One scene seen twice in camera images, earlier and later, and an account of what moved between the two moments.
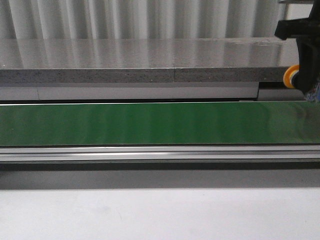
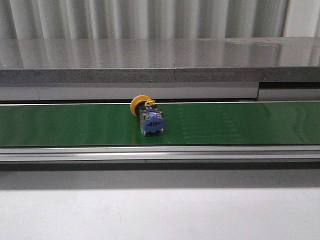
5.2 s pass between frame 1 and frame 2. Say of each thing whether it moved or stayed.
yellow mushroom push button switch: moved
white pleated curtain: stayed
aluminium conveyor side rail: stayed
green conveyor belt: stayed
